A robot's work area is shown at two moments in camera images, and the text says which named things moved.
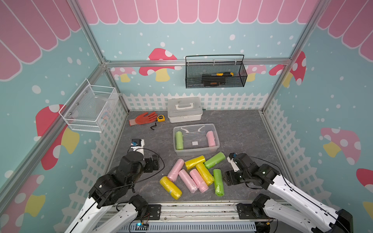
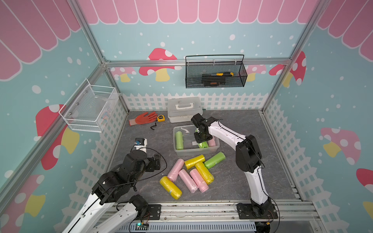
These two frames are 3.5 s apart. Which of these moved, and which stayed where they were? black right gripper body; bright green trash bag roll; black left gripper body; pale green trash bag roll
Moved: black right gripper body; bright green trash bag roll
Stayed: pale green trash bag roll; black left gripper body
